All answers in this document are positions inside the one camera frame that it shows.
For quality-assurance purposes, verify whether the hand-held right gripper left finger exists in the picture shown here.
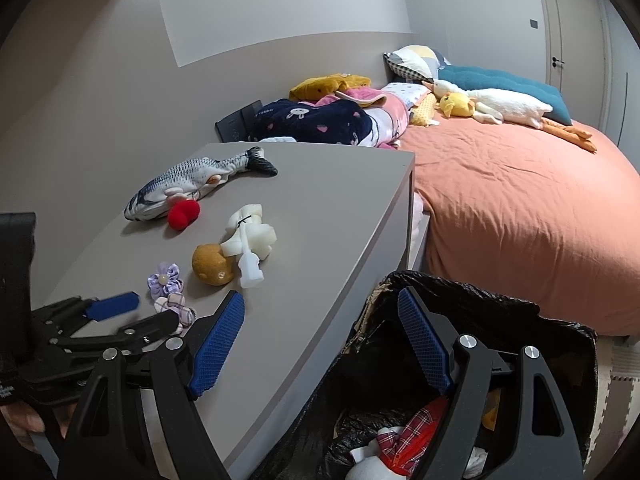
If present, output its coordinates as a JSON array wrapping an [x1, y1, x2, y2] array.
[[55, 290, 246, 480]]

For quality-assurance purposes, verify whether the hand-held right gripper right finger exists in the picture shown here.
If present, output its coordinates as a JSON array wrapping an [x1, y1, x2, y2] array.
[[397, 287, 586, 480]]

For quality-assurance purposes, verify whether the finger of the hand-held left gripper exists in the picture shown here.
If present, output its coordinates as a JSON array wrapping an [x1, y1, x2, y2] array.
[[47, 310, 180, 357], [31, 290, 141, 336]]

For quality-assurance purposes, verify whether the white plush doll plaid shirt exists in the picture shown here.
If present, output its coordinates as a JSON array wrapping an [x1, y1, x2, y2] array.
[[346, 396, 452, 480]]

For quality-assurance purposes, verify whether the black trash bag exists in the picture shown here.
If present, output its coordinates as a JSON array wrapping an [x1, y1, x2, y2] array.
[[249, 270, 599, 480]]

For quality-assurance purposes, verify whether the white cloth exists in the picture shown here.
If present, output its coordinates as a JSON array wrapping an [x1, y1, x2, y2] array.
[[461, 444, 489, 479]]

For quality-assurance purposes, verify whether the person's left hand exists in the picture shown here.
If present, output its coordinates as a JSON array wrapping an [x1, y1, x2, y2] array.
[[0, 399, 77, 453]]

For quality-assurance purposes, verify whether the plaid fabric flower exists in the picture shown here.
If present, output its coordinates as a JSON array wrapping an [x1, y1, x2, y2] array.
[[153, 293, 199, 337]]

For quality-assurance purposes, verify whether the light purple fabric flower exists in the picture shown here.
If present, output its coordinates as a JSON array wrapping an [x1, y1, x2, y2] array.
[[147, 261, 187, 302]]

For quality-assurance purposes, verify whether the brown potato toy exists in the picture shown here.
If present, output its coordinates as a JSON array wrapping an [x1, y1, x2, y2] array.
[[192, 243, 236, 287]]

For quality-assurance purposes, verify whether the cream bow-shaped toy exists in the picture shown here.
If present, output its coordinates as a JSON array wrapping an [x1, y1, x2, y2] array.
[[220, 203, 278, 290]]

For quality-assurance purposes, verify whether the red pompom ball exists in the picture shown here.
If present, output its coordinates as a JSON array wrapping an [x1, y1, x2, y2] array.
[[167, 198, 201, 232]]

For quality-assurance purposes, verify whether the grey fish plush toy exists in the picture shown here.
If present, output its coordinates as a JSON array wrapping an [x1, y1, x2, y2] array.
[[124, 146, 279, 222]]

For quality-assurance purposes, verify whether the bed with orange sheet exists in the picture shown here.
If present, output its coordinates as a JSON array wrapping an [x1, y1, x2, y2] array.
[[399, 109, 640, 337]]

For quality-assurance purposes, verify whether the pastel foam floor mat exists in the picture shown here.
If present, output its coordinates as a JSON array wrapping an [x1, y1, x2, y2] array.
[[592, 340, 640, 443]]

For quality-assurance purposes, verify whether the yellow dotted cushion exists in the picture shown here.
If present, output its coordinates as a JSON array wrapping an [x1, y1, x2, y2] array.
[[409, 95, 444, 128]]

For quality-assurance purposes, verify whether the pink blanket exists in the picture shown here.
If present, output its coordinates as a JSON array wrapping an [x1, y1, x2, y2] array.
[[334, 85, 410, 149]]

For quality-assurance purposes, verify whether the yellow duck plush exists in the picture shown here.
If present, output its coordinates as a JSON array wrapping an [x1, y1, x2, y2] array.
[[438, 92, 476, 119]]

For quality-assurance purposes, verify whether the navy patterned blanket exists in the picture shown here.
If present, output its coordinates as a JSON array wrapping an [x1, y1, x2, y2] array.
[[248, 98, 374, 147]]

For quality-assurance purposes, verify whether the white patterned pillow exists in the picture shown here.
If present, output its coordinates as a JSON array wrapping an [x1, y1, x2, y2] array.
[[381, 81, 432, 109]]

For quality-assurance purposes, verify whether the white goose plush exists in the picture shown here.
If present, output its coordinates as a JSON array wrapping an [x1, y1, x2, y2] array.
[[421, 78, 599, 154]]

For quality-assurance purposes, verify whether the teal pillow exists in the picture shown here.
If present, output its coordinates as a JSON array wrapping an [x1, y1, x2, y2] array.
[[437, 64, 573, 126]]

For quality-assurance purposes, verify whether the mustard yellow plush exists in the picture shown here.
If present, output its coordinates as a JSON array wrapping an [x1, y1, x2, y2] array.
[[288, 73, 374, 102]]

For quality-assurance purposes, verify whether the checkered pillow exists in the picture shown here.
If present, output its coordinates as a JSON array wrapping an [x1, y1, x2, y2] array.
[[383, 45, 452, 83]]

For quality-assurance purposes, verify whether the grey door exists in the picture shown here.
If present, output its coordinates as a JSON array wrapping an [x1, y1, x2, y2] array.
[[531, 0, 615, 132]]

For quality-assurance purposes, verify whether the black wall panel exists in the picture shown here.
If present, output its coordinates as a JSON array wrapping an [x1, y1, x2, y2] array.
[[214, 100, 264, 142]]

